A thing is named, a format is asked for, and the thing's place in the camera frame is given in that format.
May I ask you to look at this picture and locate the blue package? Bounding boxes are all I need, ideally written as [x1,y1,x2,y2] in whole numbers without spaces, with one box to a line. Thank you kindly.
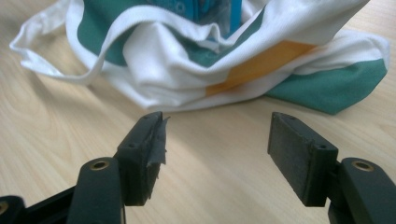
[146,0,244,40]

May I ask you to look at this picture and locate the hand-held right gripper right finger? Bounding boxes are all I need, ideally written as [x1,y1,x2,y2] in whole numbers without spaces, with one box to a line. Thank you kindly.
[266,111,340,208]

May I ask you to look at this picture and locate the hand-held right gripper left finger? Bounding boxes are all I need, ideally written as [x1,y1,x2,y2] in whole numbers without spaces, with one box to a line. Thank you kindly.
[115,110,171,207]

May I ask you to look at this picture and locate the white tote bag coloured shapes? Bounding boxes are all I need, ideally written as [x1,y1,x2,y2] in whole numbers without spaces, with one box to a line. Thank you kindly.
[8,0,391,116]

